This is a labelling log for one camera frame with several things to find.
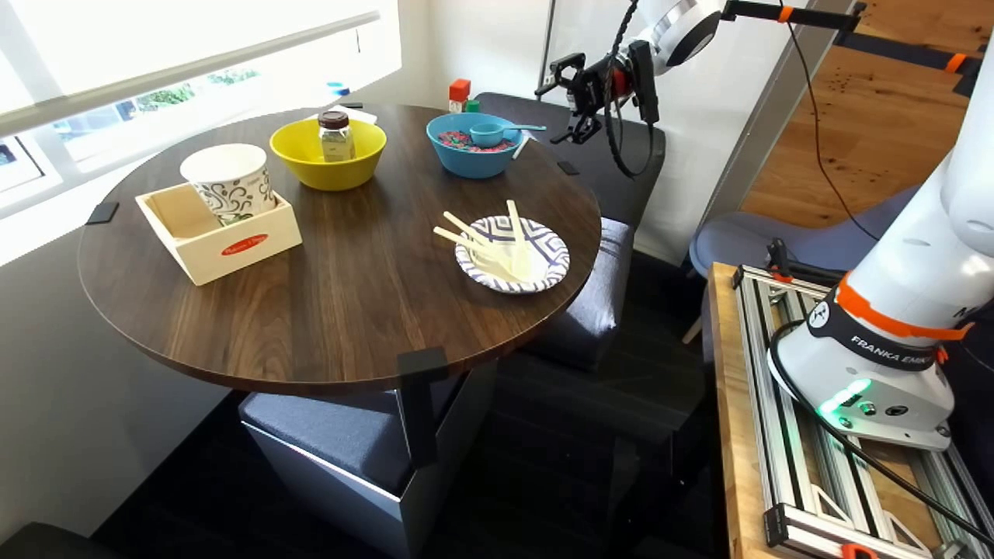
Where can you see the white window frame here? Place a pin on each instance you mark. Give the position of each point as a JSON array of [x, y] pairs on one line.
[[186, 57]]

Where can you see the colourful cereal heap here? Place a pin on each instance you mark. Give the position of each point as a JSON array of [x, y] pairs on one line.
[[456, 142]]

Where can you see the cream plastic fork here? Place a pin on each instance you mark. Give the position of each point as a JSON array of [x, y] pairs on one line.
[[468, 246]]

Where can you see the cream wooden box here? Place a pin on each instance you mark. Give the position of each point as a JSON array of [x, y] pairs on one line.
[[222, 251]]

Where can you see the wooden mounting board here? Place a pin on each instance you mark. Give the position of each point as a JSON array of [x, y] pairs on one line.
[[731, 436]]

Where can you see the glass jar with dark lid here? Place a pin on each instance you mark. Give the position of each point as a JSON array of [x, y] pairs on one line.
[[337, 142]]

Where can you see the black camera boom with clamps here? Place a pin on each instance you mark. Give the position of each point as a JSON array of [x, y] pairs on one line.
[[891, 45]]

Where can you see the blue measuring cup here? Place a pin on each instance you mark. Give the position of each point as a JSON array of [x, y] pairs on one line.
[[487, 132]]

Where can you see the grey upholstered chair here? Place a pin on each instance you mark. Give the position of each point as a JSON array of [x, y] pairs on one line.
[[747, 242]]

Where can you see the aluminium profile frame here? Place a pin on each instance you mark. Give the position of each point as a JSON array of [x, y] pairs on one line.
[[796, 468]]

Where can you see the cream plastic knife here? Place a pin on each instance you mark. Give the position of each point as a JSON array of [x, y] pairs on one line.
[[518, 235]]

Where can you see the black table edge clip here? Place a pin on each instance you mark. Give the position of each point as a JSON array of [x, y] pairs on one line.
[[568, 169], [102, 212]]

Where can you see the cream plastic spoon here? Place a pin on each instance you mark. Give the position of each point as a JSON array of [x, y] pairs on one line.
[[469, 232]]

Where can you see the blue patterned paper plate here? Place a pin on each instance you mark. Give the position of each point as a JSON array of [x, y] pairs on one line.
[[544, 272]]

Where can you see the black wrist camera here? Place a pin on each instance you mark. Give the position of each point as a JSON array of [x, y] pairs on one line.
[[640, 89]]

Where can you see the blue bowl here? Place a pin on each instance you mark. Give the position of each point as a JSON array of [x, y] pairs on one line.
[[469, 163]]

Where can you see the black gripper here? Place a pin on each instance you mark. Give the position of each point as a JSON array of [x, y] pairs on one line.
[[603, 89]]

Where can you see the black table leg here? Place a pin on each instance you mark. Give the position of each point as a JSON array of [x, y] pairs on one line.
[[420, 409]]

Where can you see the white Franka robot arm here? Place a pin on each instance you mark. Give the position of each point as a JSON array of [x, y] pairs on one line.
[[921, 268]]

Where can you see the green toy cylinder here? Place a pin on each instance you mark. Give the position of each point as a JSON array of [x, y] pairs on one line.
[[469, 106]]

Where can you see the dark upholstered sofa seat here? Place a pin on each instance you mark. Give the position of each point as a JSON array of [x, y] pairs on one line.
[[611, 196]]

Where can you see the yellow bowl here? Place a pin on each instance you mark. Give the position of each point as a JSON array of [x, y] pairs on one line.
[[326, 171]]

